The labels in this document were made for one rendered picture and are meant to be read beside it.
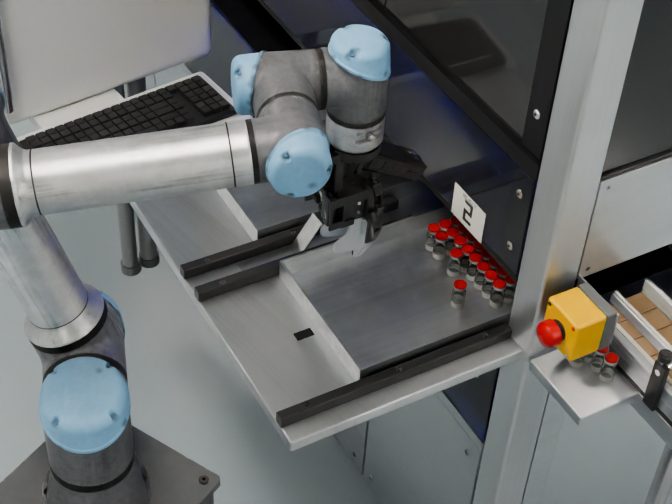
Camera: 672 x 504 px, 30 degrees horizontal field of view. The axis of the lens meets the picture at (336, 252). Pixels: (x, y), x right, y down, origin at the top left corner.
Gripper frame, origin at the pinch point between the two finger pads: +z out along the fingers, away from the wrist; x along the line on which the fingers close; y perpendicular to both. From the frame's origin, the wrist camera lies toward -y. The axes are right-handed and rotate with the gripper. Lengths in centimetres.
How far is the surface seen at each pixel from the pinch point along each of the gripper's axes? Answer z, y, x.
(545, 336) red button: 9.5, -20.0, 19.4
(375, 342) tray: 21.6, -4.2, 0.3
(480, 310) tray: 21.6, -22.6, 1.9
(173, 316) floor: 111, -10, -98
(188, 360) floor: 111, -7, -83
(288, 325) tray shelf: 21.8, 6.0, -9.0
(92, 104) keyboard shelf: 31, 9, -86
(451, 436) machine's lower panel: 57, -24, -1
